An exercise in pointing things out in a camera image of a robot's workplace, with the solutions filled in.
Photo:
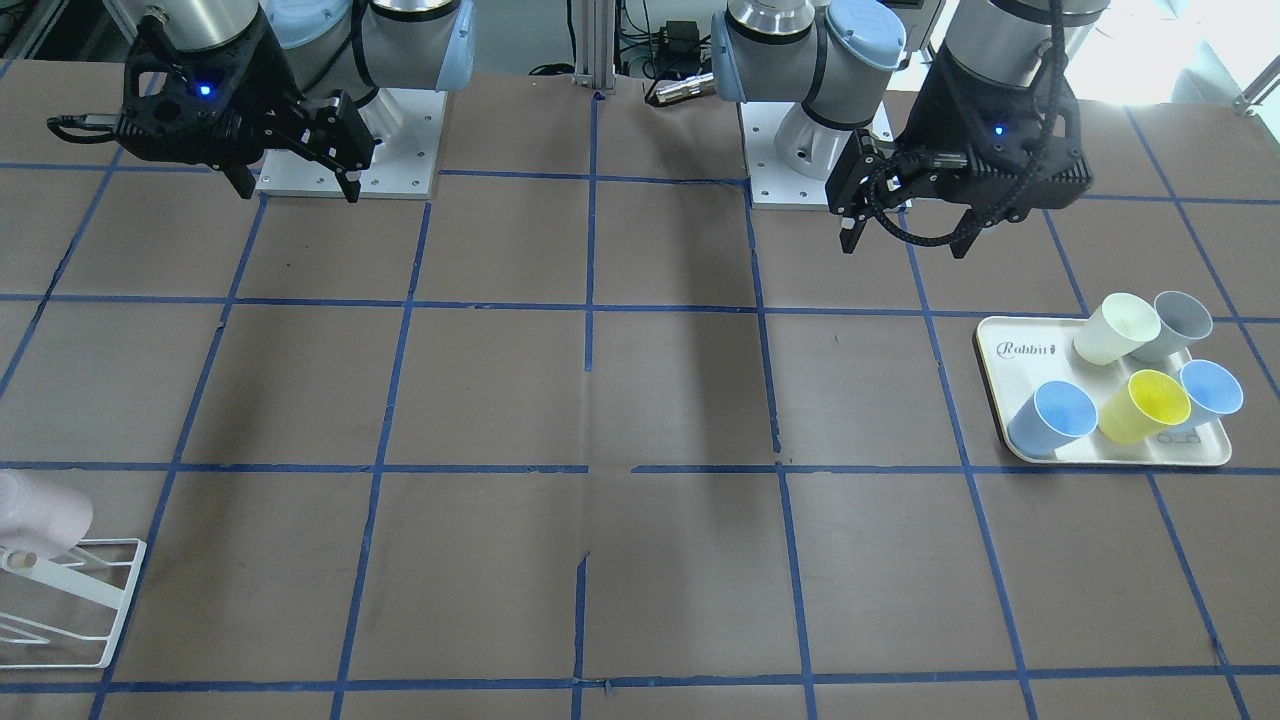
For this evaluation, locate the light blue cup near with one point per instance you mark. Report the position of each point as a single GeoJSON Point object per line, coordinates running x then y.
{"type": "Point", "coordinates": [1056, 414]}

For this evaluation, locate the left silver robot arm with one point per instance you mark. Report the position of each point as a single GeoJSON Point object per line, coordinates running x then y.
{"type": "Point", "coordinates": [837, 60]}

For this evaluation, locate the grey plastic cup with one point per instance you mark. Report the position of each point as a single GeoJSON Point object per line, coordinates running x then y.
{"type": "Point", "coordinates": [1184, 320]}

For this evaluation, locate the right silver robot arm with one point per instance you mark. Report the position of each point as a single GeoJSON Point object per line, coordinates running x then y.
{"type": "Point", "coordinates": [359, 47]}

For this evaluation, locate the aluminium frame post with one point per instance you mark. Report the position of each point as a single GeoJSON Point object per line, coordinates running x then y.
{"type": "Point", "coordinates": [594, 41]}

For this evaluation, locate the cream plastic cup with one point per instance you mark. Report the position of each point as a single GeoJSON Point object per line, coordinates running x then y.
{"type": "Point", "coordinates": [1122, 323]}

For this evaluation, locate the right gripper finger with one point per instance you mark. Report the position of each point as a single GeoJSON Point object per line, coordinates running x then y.
{"type": "Point", "coordinates": [328, 132]}

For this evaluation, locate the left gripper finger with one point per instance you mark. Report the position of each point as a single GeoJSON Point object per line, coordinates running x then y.
{"type": "Point", "coordinates": [865, 186]}

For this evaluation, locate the yellow plastic cup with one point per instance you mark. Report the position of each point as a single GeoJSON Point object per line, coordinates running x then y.
{"type": "Point", "coordinates": [1149, 403]}

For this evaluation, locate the white wire cup rack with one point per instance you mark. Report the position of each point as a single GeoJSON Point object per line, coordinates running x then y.
{"type": "Point", "coordinates": [69, 613]}

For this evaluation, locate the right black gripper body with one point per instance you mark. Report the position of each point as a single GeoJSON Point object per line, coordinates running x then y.
{"type": "Point", "coordinates": [262, 108]}

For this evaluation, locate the light blue cup far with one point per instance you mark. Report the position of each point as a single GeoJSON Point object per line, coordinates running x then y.
{"type": "Point", "coordinates": [1213, 391]}

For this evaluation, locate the light blue cup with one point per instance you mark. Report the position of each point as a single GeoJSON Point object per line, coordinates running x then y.
{"type": "Point", "coordinates": [1056, 414]}
{"type": "Point", "coordinates": [1213, 391]}

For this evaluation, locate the pink plastic cup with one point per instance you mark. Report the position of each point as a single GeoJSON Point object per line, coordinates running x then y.
{"type": "Point", "coordinates": [39, 516]}

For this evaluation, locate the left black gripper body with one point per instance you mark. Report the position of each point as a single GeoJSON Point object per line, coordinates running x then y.
{"type": "Point", "coordinates": [928, 128]}

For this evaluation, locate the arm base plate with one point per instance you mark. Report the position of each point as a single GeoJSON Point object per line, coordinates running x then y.
{"type": "Point", "coordinates": [789, 157]}
{"type": "Point", "coordinates": [388, 148]}

